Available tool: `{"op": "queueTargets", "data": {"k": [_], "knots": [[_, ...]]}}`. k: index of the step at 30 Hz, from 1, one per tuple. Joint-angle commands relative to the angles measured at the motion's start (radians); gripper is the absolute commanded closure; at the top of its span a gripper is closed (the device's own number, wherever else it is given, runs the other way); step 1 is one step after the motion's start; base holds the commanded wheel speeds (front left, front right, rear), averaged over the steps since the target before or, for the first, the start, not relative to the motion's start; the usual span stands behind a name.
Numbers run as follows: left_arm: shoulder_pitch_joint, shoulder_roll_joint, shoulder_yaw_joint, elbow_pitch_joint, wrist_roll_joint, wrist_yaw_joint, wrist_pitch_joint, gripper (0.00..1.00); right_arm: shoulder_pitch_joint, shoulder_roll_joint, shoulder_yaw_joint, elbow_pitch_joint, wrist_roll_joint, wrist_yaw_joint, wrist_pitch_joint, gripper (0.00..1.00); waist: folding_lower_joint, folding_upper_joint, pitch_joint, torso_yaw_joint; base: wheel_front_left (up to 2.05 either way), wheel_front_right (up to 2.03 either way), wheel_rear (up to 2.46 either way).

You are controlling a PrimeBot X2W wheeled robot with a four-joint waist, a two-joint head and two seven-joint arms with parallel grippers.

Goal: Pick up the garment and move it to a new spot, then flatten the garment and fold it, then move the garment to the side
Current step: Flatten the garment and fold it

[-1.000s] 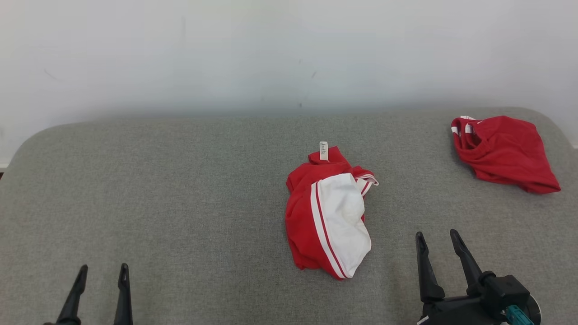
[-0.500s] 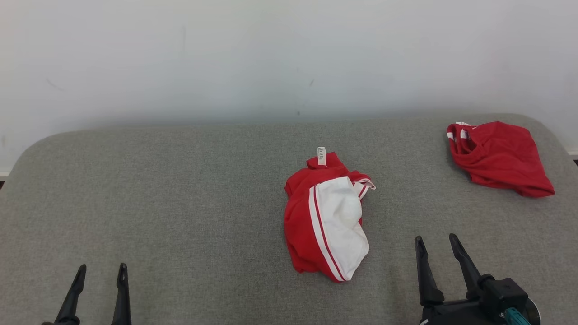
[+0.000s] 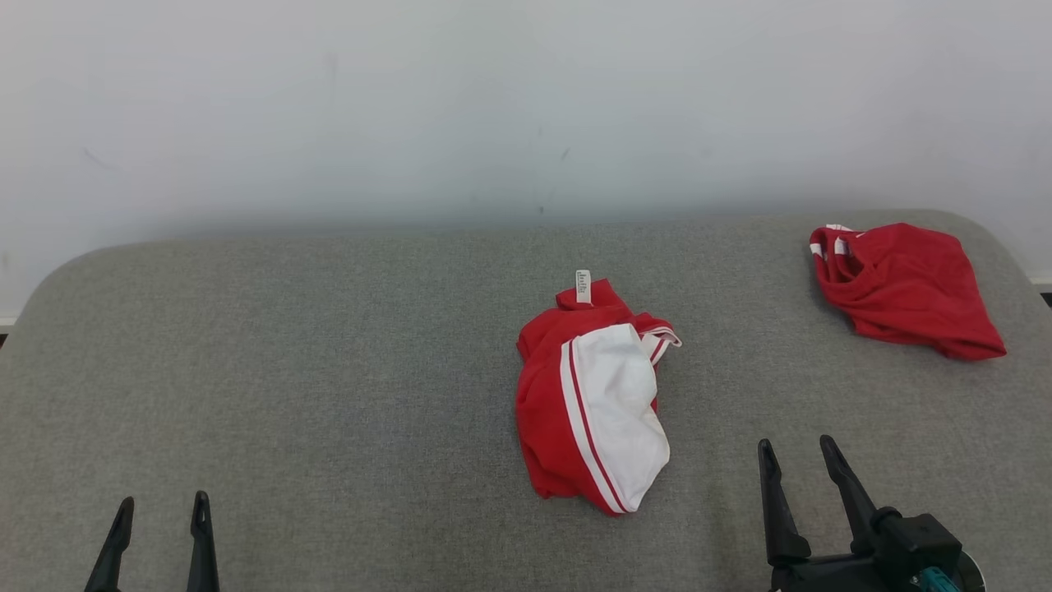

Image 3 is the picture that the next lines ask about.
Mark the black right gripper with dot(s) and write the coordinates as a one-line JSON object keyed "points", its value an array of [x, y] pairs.
{"points": [[822, 575]]}

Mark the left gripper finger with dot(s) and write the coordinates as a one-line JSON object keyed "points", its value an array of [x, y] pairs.
{"points": [[113, 551], [202, 551]]}

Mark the red shorts with white stripe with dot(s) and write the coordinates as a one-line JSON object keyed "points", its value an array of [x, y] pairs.
{"points": [[904, 288]]}

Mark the red and white jersey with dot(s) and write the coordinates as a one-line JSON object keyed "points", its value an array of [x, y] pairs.
{"points": [[592, 411]]}

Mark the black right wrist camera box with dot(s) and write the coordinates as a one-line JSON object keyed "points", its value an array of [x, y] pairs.
{"points": [[916, 543]]}

